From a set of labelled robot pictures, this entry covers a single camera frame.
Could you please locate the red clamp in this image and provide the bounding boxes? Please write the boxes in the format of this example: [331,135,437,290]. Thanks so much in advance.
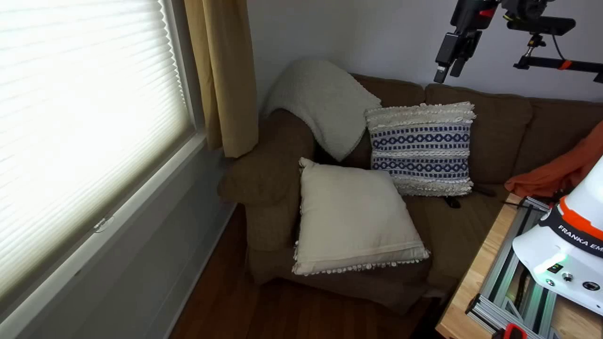
[497,322,529,339]

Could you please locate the window with white blind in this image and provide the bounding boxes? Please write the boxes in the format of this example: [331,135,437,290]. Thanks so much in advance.
[0,0,209,322]

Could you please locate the brown upholstered sofa chair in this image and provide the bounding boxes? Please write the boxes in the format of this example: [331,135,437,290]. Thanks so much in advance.
[216,73,603,316]

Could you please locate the cream textured cushion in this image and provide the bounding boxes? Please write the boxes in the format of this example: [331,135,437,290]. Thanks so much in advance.
[262,56,382,164]

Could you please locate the plain cream pillow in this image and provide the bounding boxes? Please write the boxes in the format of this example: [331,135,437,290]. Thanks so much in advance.
[290,156,433,278]

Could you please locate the black stereo camera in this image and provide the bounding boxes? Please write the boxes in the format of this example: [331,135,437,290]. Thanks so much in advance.
[501,0,576,37]

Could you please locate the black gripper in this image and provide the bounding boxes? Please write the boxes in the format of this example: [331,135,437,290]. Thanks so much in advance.
[431,0,503,86]

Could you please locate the blue white patterned pillow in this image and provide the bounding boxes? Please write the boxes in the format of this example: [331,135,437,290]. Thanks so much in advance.
[363,99,476,197]

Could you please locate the orange cloth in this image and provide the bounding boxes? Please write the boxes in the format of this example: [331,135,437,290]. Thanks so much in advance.
[503,120,603,201]

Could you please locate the aluminium extrusion frame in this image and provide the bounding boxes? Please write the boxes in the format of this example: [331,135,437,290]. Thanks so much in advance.
[467,196,561,335]

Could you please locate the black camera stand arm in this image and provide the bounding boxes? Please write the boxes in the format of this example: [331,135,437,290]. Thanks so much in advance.
[512,34,603,84]

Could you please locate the wide beige curtain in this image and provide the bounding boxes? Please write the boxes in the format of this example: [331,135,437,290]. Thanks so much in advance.
[182,0,260,160]

